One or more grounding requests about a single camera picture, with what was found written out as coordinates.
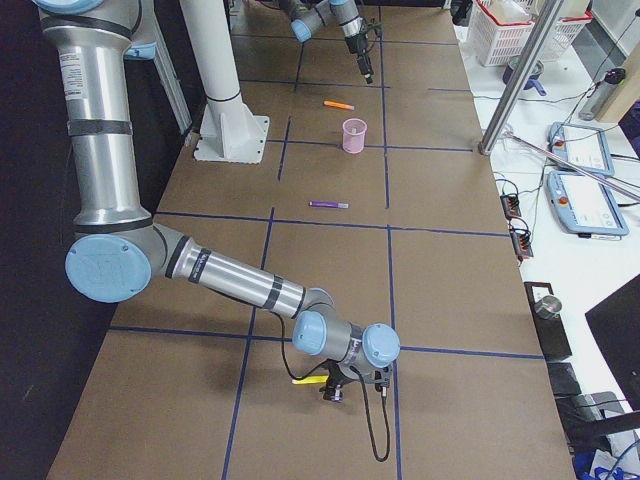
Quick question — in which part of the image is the blue handled saucepan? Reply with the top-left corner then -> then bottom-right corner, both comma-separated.
502,55 -> 549,96

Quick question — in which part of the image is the blue teach pendant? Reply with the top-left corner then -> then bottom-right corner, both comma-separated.
545,171 -> 629,239
548,122 -> 615,177

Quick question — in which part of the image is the black monitor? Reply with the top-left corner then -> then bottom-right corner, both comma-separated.
586,279 -> 639,410

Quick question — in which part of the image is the white red plastic basket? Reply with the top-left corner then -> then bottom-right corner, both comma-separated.
469,0 -> 594,68

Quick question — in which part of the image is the far blue teach pendant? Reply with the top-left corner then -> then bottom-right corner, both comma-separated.
548,122 -> 615,177

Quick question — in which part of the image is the aluminium frame post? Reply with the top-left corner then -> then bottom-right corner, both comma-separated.
478,0 -> 565,156

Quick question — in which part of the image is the orange highlighter pen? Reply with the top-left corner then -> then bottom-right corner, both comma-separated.
323,100 -> 355,111

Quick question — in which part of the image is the long pink grabber stick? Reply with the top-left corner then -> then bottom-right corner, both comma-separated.
502,132 -> 640,202

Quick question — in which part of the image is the steel cup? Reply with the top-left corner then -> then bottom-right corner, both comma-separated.
534,295 -> 562,320

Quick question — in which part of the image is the yellow highlighter pen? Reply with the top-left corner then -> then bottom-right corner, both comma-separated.
291,375 -> 328,385

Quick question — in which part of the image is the near blue teach pendant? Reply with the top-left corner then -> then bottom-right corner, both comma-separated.
545,171 -> 629,239

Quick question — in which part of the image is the purple highlighter pen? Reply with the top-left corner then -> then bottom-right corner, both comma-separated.
308,201 -> 350,209

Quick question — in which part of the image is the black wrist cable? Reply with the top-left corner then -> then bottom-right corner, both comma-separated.
279,312 -> 396,462

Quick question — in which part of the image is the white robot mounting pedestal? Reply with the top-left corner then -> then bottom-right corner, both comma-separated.
180,0 -> 270,164

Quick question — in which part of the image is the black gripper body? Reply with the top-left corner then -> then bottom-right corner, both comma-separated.
349,32 -> 373,75
323,360 -> 364,400

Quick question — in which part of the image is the steel water bottle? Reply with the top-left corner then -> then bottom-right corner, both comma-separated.
579,67 -> 626,121

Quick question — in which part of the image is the pink mesh pen holder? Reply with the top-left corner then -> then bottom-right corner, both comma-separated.
342,118 -> 368,154

